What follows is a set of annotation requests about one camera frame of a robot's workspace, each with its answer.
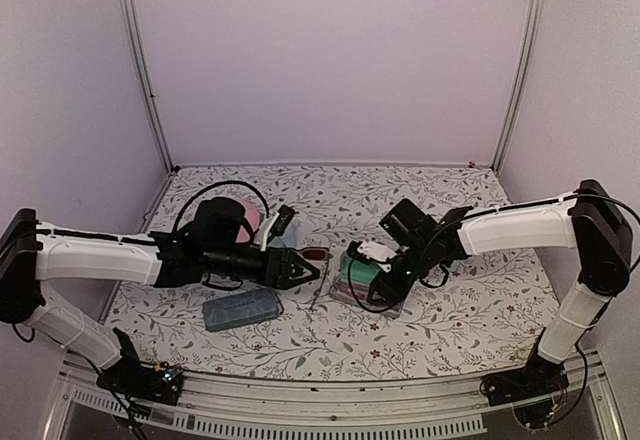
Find black cable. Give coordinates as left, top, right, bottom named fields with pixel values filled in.
left=348, top=254, right=451, bottom=314
left=177, top=182, right=271, bottom=234

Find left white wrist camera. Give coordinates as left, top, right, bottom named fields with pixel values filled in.
left=258, top=205, right=296, bottom=251

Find grey glasses case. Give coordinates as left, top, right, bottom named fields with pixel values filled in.
left=329, top=253, right=403, bottom=319

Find left black cable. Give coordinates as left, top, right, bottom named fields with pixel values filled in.
left=177, top=182, right=271, bottom=234

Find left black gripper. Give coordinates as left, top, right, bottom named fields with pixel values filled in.
left=203, top=244, right=320, bottom=290

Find pink sunglasses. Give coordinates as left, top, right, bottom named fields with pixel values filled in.
left=329, top=283, right=390, bottom=311

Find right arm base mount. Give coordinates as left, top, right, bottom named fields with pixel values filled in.
left=479, top=335, right=569, bottom=430

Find left aluminium frame post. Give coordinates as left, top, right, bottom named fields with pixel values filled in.
left=119, top=0, right=175, bottom=174

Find aluminium frame post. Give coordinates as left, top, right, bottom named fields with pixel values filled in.
left=491, top=0, right=545, bottom=176
left=119, top=0, right=175, bottom=174

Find right aluminium frame post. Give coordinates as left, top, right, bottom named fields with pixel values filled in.
left=491, top=0, right=545, bottom=176

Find pink plate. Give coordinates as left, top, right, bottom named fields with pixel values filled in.
left=236, top=200, right=262, bottom=244

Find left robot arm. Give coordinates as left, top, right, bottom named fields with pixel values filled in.
left=1, top=197, right=320, bottom=394

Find small blue cleaning cloth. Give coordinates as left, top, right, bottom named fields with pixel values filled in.
left=281, top=218, right=303, bottom=249

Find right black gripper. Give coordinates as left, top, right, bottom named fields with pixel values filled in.
left=367, top=240, right=434, bottom=306

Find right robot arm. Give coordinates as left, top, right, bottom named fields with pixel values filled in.
left=354, top=180, right=639, bottom=396

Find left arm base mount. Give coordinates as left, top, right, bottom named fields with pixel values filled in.
left=96, top=328, right=184, bottom=406

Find right black cable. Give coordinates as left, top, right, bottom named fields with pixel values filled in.
left=348, top=254, right=451, bottom=314

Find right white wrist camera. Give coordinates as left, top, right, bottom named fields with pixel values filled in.
left=347, top=241, right=398, bottom=273

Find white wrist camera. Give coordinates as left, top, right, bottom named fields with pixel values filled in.
left=347, top=241, right=398, bottom=273
left=258, top=205, right=296, bottom=251

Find brown sunglasses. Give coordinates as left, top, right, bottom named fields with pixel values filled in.
left=301, top=247, right=331, bottom=311

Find blue glasses case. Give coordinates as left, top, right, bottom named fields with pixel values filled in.
left=202, top=288, right=283, bottom=332

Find front aluminium rail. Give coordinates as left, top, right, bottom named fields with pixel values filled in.
left=42, top=349, right=626, bottom=440

